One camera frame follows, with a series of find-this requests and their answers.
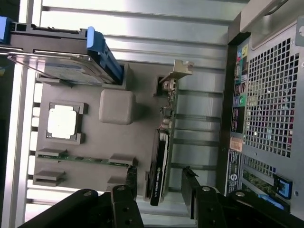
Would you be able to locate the green RAM stick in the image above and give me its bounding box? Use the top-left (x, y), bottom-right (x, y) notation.
top-left (38, 153), bottom-right (133, 167)

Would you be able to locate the grey parts rack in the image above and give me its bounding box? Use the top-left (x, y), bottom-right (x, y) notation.
top-left (33, 61), bottom-right (181, 202)

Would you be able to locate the blue slot retention clip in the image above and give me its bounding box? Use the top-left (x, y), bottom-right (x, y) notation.
top-left (257, 193), bottom-right (285, 211)
top-left (273, 174), bottom-right (293, 200)

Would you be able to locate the silver CPU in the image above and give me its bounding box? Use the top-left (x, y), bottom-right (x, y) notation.
top-left (47, 104), bottom-right (78, 139)

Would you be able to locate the open black PC case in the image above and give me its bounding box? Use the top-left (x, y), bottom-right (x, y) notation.
top-left (213, 0), bottom-right (304, 219)

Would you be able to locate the hard disk with blue carrier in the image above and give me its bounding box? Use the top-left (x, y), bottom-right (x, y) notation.
top-left (0, 15), bottom-right (125, 86)

